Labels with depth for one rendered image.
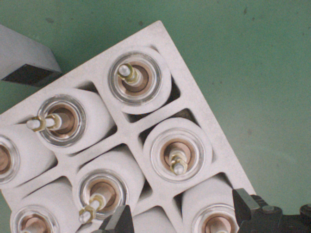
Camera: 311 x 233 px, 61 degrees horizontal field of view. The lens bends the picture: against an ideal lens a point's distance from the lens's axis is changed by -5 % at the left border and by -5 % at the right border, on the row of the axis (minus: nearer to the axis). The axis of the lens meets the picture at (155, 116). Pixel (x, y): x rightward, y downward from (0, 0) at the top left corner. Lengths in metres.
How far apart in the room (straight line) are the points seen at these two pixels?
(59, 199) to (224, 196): 0.25
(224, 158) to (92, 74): 0.25
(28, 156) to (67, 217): 0.11
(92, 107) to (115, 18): 0.32
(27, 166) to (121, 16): 0.40
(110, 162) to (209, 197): 0.14
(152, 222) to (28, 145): 0.22
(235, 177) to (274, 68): 0.30
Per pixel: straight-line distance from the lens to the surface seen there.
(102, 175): 0.39
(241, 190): 0.17
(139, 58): 0.38
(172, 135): 0.37
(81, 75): 0.47
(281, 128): 0.67
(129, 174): 0.39
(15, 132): 0.44
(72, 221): 0.46
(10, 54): 0.49
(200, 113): 0.44
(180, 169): 0.29
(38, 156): 0.46
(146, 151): 0.38
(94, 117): 0.39
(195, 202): 0.40
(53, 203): 0.44
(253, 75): 0.65
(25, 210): 0.45
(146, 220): 0.46
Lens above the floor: 0.62
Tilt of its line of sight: 86 degrees down
